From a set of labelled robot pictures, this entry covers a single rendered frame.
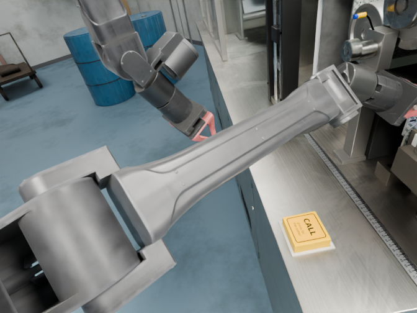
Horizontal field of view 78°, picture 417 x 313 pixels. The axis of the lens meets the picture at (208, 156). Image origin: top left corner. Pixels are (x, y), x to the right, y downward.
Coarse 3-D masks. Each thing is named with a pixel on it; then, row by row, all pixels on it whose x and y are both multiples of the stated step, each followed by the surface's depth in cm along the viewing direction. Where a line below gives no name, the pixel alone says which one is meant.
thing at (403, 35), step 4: (392, 28) 48; (408, 28) 44; (412, 28) 44; (416, 28) 43; (400, 32) 46; (404, 32) 45; (408, 32) 44; (412, 32) 44; (416, 32) 43; (400, 36) 46; (404, 36) 45; (408, 36) 45; (412, 36) 44; (416, 36) 43
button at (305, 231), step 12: (288, 216) 53; (300, 216) 52; (312, 216) 52; (288, 228) 51; (300, 228) 50; (312, 228) 50; (324, 228) 50; (300, 240) 48; (312, 240) 48; (324, 240) 48
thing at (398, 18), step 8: (392, 0) 44; (400, 0) 43; (408, 0) 42; (416, 0) 40; (392, 8) 45; (400, 8) 43; (408, 8) 41; (416, 8) 40; (392, 16) 45; (400, 16) 43; (408, 16) 42; (416, 16) 41; (392, 24) 45; (400, 24) 44; (408, 24) 42; (416, 24) 42
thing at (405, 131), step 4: (416, 104) 47; (412, 108) 48; (416, 108) 48; (416, 116) 49; (408, 120) 49; (416, 120) 50; (408, 124) 50; (412, 124) 50; (416, 124) 50; (404, 128) 51; (408, 128) 51; (412, 128) 51; (416, 128) 51; (404, 132) 51; (408, 132) 51
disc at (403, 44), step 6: (384, 0) 49; (384, 6) 49; (384, 12) 49; (384, 18) 50; (384, 24) 50; (396, 42) 48; (402, 42) 46; (408, 42) 45; (414, 42) 44; (408, 48) 45; (414, 48) 44
